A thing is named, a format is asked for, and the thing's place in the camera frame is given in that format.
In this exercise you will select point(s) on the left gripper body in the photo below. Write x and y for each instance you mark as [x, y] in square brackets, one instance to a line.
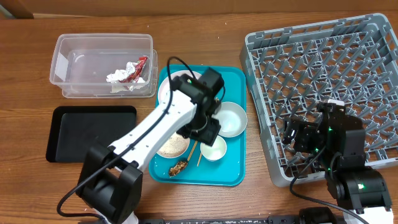
[203, 127]

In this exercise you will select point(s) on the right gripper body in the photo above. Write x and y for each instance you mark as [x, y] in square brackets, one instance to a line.
[307, 140]

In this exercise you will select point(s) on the small white cup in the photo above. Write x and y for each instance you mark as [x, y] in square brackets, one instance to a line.
[214, 152]

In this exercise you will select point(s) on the grey bowl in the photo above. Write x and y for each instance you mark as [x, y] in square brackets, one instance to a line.
[232, 118]

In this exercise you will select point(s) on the pink bowl with rice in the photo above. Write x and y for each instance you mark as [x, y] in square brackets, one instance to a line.
[175, 146]

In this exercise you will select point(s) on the red snack wrapper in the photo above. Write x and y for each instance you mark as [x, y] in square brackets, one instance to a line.
[133, 70]

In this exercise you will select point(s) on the white napkin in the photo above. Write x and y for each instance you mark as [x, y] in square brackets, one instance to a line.
[115, 78]

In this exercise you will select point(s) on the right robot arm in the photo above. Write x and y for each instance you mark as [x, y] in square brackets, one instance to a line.
[337, 145]

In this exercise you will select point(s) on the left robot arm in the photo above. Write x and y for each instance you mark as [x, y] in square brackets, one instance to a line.
[111, 177]

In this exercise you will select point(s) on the wooden chopstick left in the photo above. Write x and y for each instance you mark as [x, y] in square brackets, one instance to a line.
[192, 150]

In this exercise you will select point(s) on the wooden chopstick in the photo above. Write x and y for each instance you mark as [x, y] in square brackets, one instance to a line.
[192, 150]
[199, 159]

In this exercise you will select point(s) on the wooden chopstick right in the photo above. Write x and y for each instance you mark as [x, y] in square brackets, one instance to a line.
[199, 159]

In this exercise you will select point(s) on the teal serving tray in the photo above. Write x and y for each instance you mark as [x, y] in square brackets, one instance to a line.
[230, 169]

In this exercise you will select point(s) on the brown food scrap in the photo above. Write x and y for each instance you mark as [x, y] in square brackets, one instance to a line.
[177, 168]

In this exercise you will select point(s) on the large pink plate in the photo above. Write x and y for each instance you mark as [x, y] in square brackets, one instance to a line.
[164, 86]

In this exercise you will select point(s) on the grey dish rack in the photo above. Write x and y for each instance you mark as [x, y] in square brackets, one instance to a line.
[288, 71]

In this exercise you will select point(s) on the clear plastic bin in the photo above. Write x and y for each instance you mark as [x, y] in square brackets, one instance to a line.
[81, 62]

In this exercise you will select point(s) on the black tray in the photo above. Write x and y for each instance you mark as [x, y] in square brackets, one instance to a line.
[74, 129]

